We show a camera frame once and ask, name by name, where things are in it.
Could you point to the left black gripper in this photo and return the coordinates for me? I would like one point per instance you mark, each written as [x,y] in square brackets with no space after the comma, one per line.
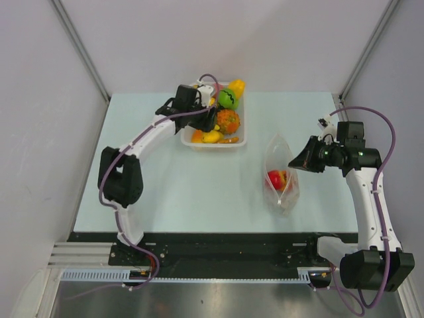
[207,124]

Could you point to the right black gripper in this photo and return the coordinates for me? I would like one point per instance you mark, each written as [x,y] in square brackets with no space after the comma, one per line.
[301,161]

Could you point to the green striped toy melon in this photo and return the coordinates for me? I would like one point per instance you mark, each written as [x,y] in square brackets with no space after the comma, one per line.
[227,99]

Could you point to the red toy tomato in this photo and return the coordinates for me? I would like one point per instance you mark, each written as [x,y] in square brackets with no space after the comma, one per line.
[276,179]

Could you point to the clear zip top bag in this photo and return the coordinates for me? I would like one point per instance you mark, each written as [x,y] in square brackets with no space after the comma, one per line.
[277,157]

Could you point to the red yellow toy apple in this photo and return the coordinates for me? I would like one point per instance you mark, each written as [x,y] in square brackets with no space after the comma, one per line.
[288,183]

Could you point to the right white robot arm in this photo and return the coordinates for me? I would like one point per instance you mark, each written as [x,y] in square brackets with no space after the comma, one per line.
[378,259]

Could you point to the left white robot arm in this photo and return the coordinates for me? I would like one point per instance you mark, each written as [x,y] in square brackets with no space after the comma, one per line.
[120,180]

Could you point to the orange toy pineapple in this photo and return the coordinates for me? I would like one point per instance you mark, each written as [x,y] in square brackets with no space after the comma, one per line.
[228,121]

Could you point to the small yellow toy lemon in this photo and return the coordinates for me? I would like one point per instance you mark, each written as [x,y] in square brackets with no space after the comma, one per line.
[212,137]

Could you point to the orange toy persimmon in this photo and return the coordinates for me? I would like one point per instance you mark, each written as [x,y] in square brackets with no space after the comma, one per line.
[197,136]

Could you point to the white plastic fruit basket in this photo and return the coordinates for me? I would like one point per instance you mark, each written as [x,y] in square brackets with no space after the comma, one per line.
[241,132]

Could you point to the orange toy carrot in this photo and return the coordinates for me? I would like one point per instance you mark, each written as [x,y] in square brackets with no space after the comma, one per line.
[228,140]

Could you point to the yellow toy bell pepper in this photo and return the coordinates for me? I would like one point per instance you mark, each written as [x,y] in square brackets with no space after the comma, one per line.
[237,86]

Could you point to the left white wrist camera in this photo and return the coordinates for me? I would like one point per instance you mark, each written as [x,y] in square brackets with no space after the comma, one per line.
[207,92]

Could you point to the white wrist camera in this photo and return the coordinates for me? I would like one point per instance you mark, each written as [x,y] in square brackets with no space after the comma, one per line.
[207,92]
[328,130]

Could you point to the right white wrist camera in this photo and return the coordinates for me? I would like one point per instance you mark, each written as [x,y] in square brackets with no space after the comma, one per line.
[328,130]

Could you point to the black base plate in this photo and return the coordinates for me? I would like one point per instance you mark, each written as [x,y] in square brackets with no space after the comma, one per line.
[205,252]

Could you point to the white slotted cable duct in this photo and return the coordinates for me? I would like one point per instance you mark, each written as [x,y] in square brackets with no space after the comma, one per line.
[300,275]

